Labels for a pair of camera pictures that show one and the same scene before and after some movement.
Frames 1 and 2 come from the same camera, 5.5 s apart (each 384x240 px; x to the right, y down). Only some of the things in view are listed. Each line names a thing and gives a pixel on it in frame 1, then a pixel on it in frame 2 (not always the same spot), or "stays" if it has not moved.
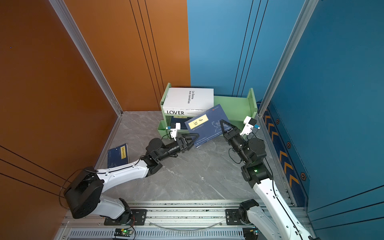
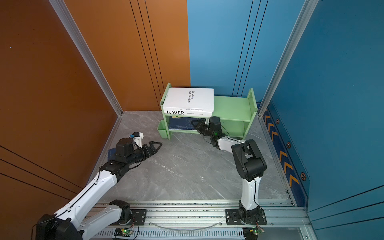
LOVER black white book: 194,112 stays
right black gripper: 232,135 → 200,125
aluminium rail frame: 194,220 stays
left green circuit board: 123,232 stays
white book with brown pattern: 190,98 stays
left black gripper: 182,145 → 151,143
